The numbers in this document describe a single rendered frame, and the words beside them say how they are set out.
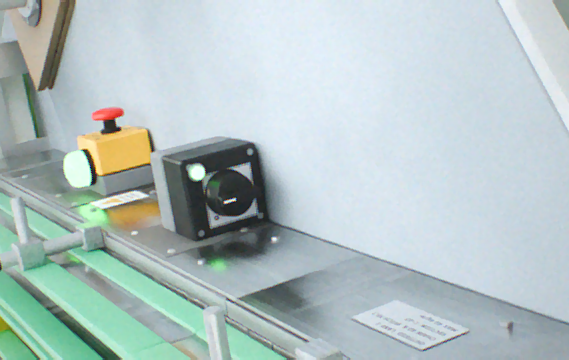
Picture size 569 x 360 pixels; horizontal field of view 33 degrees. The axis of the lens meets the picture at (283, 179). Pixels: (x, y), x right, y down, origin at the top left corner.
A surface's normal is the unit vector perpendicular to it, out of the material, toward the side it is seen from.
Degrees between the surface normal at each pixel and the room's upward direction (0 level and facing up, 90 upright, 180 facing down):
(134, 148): 90
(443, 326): 90
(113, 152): 90
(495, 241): 0
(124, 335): 90
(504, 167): 0
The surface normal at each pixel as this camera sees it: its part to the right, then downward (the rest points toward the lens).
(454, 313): -0.15, -0.96
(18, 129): 0.49, 0.13
